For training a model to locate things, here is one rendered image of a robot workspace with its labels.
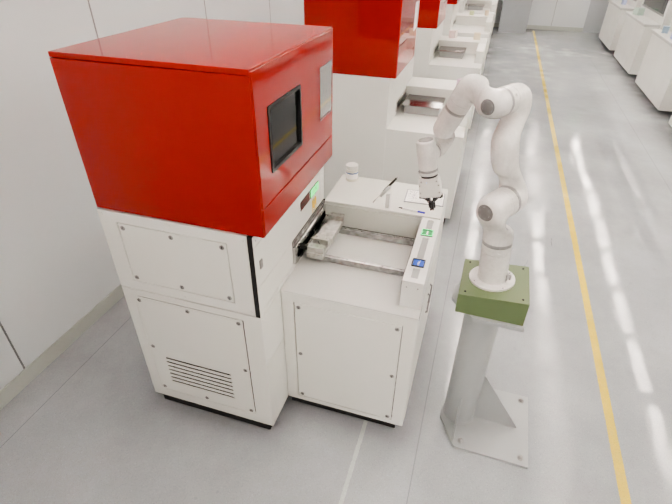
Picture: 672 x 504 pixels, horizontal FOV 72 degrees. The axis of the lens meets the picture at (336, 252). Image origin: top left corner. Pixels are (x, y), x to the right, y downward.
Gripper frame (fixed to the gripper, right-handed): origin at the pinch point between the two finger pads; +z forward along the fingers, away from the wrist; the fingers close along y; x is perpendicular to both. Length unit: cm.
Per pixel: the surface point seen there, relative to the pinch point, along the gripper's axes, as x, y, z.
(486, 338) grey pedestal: -29, 24, 53
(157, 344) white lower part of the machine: -66, -128, 37
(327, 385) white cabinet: -46, -53, 77
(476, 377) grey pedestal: -29, 19, 79
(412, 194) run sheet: 36.4, -16.6, 11.4
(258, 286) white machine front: -65, -60, 0
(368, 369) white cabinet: -46, -29, 63
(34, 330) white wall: -61, -220, 40
